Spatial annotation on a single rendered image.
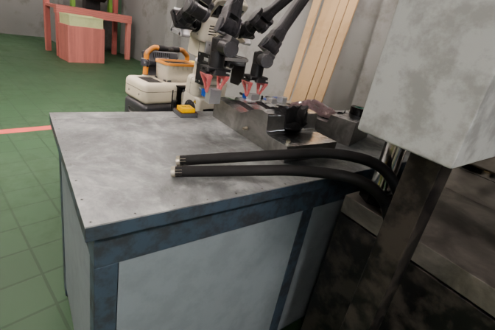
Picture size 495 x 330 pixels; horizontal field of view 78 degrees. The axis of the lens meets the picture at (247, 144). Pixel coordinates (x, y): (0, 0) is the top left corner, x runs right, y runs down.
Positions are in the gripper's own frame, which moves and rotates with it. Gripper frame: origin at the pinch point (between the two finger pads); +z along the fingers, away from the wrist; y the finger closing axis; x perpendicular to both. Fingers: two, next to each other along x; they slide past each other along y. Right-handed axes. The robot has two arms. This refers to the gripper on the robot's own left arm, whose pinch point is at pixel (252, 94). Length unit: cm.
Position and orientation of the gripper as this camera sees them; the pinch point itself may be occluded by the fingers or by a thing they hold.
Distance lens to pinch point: 148.7
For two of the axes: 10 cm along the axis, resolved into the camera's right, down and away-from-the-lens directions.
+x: -5.6, -3.9, 7.3
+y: 8.1, -0.6, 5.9
